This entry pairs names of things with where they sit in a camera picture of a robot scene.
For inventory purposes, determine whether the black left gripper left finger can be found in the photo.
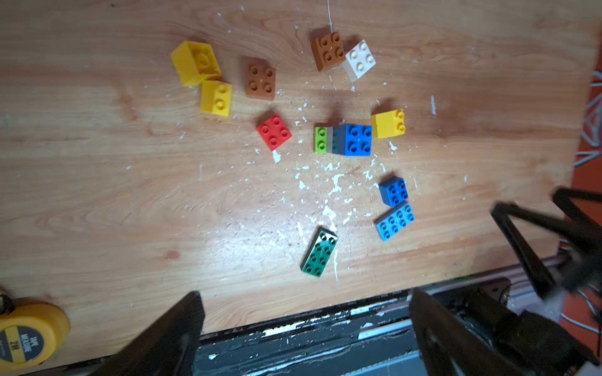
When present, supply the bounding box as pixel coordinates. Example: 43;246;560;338
93;291;205;375

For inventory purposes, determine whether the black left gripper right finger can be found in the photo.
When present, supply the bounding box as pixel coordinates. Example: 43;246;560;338
409;288;521;375

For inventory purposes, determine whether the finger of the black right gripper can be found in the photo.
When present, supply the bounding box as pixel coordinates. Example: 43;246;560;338
491;202;583;299
552;187;601;221

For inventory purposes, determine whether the dark blue lego brick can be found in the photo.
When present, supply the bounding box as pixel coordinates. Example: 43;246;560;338
379;176;409;208

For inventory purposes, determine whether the yellow lego brick small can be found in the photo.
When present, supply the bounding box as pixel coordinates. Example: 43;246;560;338
371;109;405;139

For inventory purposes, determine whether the dark green lego plate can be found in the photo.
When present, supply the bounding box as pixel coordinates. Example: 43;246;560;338
301;227;339;277

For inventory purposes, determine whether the lilac lego brick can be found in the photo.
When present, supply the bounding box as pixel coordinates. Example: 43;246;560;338
327;127;335;154

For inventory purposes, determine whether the lime green lego brick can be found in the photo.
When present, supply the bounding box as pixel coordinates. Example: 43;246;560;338
314;126;329;154

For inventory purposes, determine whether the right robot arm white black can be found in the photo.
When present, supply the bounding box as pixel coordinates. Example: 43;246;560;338
456;188;601;375

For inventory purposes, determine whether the light blue lego plate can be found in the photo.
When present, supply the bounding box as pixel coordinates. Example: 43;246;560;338
375;201;415;242

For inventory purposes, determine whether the white lego brick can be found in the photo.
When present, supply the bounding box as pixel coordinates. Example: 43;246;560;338
343;40;376;82

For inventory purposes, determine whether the brown lego brick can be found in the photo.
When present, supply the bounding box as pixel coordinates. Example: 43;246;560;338
246;64;276;101
311;32;346;71

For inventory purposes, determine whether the red lego brick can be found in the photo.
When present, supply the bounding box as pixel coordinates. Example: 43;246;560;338
256;114;292;151

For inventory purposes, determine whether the yellow lego brick front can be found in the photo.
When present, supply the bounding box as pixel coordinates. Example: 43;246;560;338
200;81;232;118

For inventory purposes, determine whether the yellow lego brick rear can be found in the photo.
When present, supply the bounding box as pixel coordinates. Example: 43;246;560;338
170;41;222;86

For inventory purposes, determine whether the tape roll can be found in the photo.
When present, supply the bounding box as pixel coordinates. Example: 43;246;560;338
1;293;70;372

